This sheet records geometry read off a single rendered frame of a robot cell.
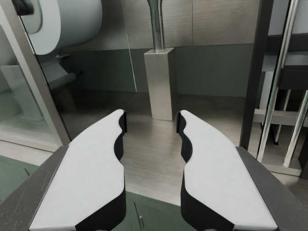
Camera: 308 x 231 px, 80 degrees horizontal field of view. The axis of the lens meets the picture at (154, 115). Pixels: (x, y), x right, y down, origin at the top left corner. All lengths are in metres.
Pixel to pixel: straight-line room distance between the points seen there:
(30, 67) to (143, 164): 0.41
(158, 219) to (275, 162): 0.36
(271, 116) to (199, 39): 0.52
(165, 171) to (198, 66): 0.55
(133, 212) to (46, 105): 0.42
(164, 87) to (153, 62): 0.10
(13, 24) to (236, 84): 0.83
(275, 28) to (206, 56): 0.49
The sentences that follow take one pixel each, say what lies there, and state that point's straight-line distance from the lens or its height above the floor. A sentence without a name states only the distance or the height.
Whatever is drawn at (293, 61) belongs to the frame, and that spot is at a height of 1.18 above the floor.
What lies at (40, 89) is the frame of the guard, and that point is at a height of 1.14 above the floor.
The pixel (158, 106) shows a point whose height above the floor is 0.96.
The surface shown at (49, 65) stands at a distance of 0.65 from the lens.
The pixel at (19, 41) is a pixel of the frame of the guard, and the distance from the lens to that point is 0.60.
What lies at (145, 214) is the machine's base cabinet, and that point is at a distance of 0.63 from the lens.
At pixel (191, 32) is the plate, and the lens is 0.90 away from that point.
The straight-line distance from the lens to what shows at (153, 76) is 0.70.
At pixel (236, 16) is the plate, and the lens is 0.88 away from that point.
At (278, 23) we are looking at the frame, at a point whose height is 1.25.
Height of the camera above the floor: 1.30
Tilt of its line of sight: 29 degrees down
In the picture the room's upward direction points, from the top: 7 degrees counter-clockwise
